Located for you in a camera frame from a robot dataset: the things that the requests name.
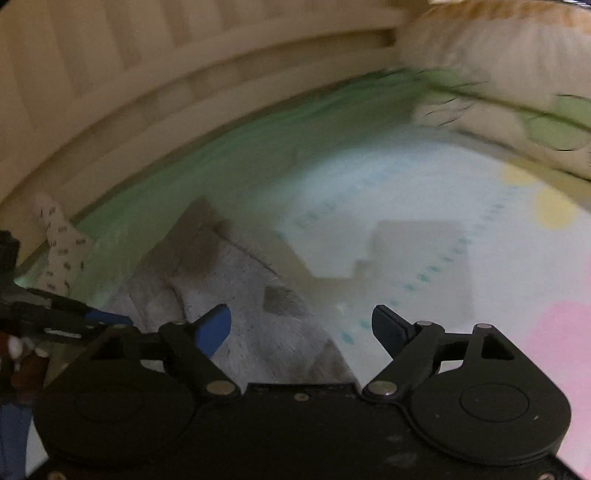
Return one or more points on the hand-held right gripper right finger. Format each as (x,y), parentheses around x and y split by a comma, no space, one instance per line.
(387,328)

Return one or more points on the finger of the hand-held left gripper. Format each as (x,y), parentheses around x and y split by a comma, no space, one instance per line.
(55,328)
(104,317)

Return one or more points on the white patterned cloth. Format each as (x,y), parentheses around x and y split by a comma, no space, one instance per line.
(62,249)

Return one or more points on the cream pillow with leaf pattern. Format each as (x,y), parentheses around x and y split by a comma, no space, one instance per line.
(498,50)

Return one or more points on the floral bed sheet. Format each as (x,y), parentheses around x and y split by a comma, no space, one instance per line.
(415,207)

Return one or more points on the beige wooden headboard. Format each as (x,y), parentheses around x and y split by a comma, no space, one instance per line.
(138,92)

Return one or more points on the cream pillow with green circles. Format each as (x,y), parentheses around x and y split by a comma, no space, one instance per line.
(531,124)

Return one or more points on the dark red cloth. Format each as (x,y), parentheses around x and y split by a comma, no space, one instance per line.
(25,369)

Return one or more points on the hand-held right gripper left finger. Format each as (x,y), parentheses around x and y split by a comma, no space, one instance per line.
(213,331)

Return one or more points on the blue cloth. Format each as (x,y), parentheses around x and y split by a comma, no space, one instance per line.
(11,434)

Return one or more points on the grey pants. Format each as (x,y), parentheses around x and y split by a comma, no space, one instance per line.
(258,332)

